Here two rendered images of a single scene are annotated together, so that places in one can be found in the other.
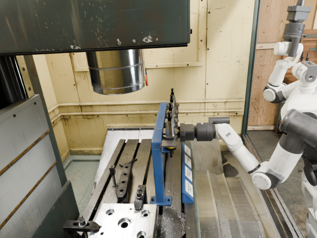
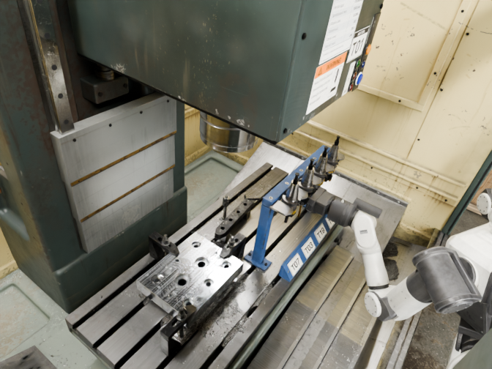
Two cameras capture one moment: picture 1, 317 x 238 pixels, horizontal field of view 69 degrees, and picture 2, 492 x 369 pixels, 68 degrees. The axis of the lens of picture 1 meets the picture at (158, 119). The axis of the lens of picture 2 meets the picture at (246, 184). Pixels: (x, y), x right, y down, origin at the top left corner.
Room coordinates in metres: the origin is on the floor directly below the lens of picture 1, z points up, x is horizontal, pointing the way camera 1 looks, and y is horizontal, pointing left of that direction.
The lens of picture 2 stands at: (-0.09, -0.29, 2.01)
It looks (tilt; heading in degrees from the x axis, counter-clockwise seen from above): 38 degrees down; 24
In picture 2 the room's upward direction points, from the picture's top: 8 degrees clockwise
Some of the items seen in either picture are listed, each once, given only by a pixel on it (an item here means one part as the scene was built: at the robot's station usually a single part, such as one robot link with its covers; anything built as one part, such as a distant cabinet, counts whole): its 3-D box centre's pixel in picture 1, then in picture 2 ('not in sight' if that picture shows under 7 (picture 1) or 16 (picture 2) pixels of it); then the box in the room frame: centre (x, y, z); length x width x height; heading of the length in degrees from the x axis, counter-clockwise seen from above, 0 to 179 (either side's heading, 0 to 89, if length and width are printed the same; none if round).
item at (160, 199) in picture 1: (158, 175); (262, 234); (0.82, 0.02, 1.05); 0.10 x 0.05 x 0.30; 83
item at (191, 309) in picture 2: not in sight; (179, 324); (0.40, 0.08, 0.97); 0.13 x 0.03 x 0.15; 173
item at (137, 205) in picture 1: (140, 201); (231, 250); (0.75, 0.10, 0.97); 0.13 x 0.03 x 0.15; 173
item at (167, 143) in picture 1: (169, 143); (282, 209); (0.81, -0.04, 1.21); 0.07 x 0.05 x 0.01; 83
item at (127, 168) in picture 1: (125, 182); (233, 221); (0.93, 0.19, 0.93); 0.26 x 0.05 x 0.06; 178
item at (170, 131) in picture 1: (170, 127); (293, 189); (0.86, -0.05, 1.26); 0.04 x 0.04 x 0.07
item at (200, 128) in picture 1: (192, 131); (328, 204); (0.96, -0.16, 1.18); 0.13 x 0.12 x 0.10; 173
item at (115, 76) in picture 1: (117, 66); (230, 117); (0.66, 0.11, 1.56); 0.16 x 0.16 x 0.12
